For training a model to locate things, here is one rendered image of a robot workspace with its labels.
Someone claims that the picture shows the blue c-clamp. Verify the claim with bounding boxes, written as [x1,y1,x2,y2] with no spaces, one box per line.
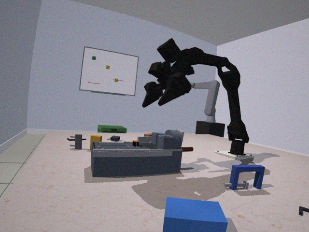
[224,165,265,190]

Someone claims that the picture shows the yellow rectangular bar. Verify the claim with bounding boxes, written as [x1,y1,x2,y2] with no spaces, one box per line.
[90,135,102,150]

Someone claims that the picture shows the blue rectangular block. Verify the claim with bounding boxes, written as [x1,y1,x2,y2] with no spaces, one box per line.
[163,197,228,232]

